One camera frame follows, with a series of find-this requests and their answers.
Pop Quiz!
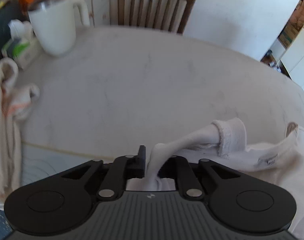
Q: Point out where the blue patterned table mat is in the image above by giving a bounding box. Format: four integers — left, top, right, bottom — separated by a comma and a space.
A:
0, 144, 110, 239

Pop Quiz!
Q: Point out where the white sideboard cabinet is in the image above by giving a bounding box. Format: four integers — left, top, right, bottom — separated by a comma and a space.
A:
261, 0, 304, 91

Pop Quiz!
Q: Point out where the brown wooden chair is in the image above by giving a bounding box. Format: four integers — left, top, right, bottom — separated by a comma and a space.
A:
117, 0, 196, 35

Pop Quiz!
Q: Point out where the cream garment with orange stripe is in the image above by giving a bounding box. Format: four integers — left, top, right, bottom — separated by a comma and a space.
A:
0, 58, 40, 210

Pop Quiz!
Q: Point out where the tissue pack green white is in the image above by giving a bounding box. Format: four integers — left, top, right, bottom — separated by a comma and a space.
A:
1, 20, 42, 70

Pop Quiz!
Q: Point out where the white sweatshirt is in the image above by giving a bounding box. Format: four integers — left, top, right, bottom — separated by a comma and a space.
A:
126, 118, 304, 239

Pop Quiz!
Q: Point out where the white insulated mug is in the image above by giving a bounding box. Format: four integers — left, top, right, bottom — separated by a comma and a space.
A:
27, 0, 91, 56

